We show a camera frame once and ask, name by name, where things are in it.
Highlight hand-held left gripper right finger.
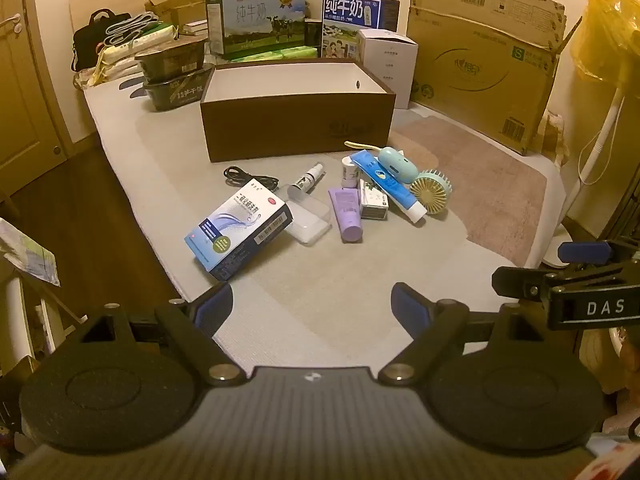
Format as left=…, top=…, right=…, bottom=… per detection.
left=377, top=281, right=551, bottom=386

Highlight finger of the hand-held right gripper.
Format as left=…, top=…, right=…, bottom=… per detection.
left=557, top=236, right=640, bottom=265
left=492, top=260, right=640, bottom=303

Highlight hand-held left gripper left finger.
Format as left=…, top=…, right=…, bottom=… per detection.
left=75, top=282, right=246, bottom=386

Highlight blue medicine box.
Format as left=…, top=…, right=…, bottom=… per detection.
left=184, top=191, right=294, bottom=282

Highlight white box with green print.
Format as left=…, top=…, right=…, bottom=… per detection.
left=357, top=180, right=391, bottom=221

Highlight blue hand cream tube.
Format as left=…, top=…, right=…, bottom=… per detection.
left=350, top=149, right=428, bottom=223

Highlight black cable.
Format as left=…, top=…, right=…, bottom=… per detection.
left=223, top=165, right=281, bottom=193

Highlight small white jar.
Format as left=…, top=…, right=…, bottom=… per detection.
left=341, top=155, right=362, bottom=188

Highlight small spray bottle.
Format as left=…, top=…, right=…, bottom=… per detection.
left=286, top=162, right=326, bottom=198

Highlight brown storage box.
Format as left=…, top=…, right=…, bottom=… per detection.
left=200, top=57, right=397, bottom=163

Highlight purple cream tube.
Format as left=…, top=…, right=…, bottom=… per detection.
left=327, top=186, right=363, bottom=243

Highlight white fan stand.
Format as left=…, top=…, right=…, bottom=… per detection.
left=542, top=79, right=628, bottom=268

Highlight green handheld fan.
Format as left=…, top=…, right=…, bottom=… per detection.
left=410, top=170, right=455, bottom=216

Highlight clear plastic case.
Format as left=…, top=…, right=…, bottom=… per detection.
left=274, top=184, right=333, bottom=247

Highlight teal oval case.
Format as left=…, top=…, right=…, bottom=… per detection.
left=376, top=146, right=418, bottom=184

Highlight printed paper sheet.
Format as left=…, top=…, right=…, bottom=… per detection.
left=0, top=217, right=62, bottom=288

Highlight large cardboard box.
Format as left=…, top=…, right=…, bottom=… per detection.
left=406, top=0, right=583, bottom=157

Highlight dark instant noodle bowl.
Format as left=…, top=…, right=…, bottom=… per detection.
left=134, top=39, right=208, bottom=83
left=142, top=65, right=216, bottom=112

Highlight yellow plastic bag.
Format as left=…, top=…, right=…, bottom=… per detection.
left=570, top=0, right=640, bottom=86

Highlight tall white carton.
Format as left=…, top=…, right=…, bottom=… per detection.
left=357, top=29, right=419, bottom=111

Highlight pale yellow tissue packs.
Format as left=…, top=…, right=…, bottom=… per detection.
left=75, top=45, right=146, bottom=88

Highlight white green tissue pack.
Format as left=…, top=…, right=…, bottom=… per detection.
left=132, top=22, right=179, bottom=53

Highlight wooden door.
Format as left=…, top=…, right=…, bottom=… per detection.
left=0, top=0, right=68, bottom=196

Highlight green cow milk box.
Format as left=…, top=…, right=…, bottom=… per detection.
left=205, top=0, right=307, bottom=58

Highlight black bag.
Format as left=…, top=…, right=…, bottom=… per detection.
left=71, top=8, right=118, bottom=72

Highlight blue milk carton box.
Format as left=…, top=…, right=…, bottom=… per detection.
left=321, top=0, right=401, bottom=61

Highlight grey striped strap bundle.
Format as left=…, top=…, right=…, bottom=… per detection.
left=104, top=11, right=161, bottom=47

